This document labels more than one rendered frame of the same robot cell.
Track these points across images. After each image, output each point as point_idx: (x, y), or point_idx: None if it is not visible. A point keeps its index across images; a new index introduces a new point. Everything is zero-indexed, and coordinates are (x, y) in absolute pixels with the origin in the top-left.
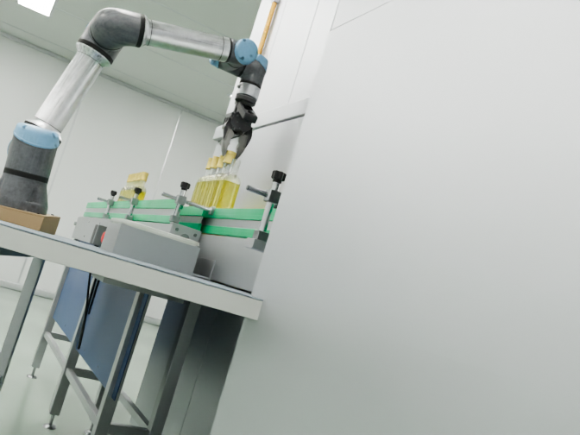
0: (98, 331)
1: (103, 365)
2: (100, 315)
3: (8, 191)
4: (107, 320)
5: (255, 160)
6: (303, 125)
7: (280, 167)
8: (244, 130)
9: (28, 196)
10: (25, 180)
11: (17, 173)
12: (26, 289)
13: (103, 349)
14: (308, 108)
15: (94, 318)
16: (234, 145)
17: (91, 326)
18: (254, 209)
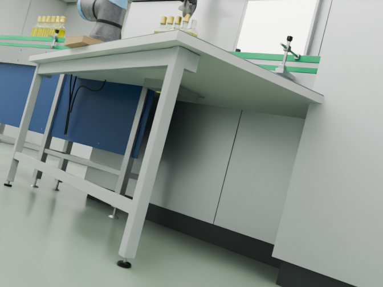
0: (86, 123)
1: (106, 142)
2: (82, 113)
3: (109, 34)
4: (96, 115)
5: (189, 19)
6: (331, 19)
7: (219, 26)
8: (194, 2)
9: (118, 38)
10: (116, 28)
11: (112, 23)
12: (32, 96)
13: (100, 132)
14: (334, 11)
15: (72, 115)
16: (155, 6)
17: (69, 121)
18: (236, 52)
